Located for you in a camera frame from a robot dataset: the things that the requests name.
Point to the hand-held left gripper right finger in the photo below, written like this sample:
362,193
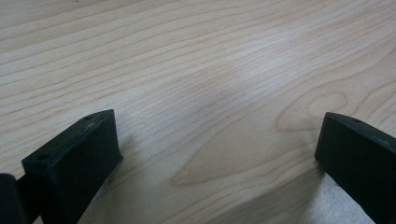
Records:
361,155

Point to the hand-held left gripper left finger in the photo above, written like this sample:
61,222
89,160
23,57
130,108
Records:
74,168

